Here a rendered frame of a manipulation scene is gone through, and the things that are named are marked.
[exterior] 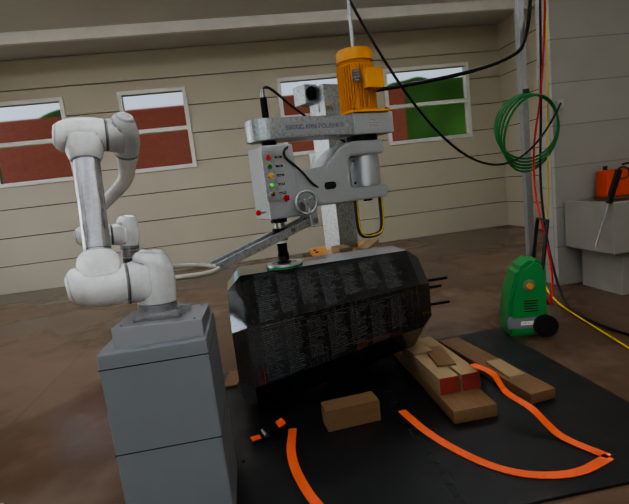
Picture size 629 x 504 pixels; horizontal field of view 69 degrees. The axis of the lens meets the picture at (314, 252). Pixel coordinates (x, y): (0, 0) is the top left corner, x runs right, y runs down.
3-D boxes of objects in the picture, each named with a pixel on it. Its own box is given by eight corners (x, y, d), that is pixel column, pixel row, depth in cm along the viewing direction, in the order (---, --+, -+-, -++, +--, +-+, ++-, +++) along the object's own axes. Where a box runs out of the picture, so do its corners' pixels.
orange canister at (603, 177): (588, 200, 457) (587, 167, 452) (632, 194, 464) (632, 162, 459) (605, 201, 435) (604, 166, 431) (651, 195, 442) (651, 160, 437)
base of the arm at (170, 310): (192, 315, 181) (190, 301, 181) (132, 323, 175) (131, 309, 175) (191, 307, 199) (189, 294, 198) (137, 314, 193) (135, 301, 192)
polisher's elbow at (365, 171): (347, 187, 308) (344, 158, 305) (374, 184, 313) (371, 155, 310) (358, 187, 290) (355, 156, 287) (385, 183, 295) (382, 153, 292)
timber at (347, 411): (328, 432, 241) (325, 411, 239) (322, 421, 253) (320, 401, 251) (381, 420, 247) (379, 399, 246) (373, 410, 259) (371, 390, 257)
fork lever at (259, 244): (307, 220, 293) (304, 213, 292) (322, 221, 276) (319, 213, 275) (211, 269, 266) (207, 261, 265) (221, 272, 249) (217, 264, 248)
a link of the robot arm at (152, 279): (181, 301, 183) (175, 247, 181) (133, 308, 174) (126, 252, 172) (173, 296, 197) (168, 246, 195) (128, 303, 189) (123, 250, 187)
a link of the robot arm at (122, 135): (137, 144, 204) (104, 144, 197) (137, 107, 192) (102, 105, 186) (142, 160, 196) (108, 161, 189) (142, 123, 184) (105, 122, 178)
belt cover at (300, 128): (372, 142, 316) (369, 118, 313) (395, 137, 294) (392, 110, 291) (241, 152, 272) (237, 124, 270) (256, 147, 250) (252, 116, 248)
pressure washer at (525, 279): (542, 322, 369) (537, 215, 357) (559, 336, 335) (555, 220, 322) (497, 325, 374) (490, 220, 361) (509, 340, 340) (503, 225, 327)
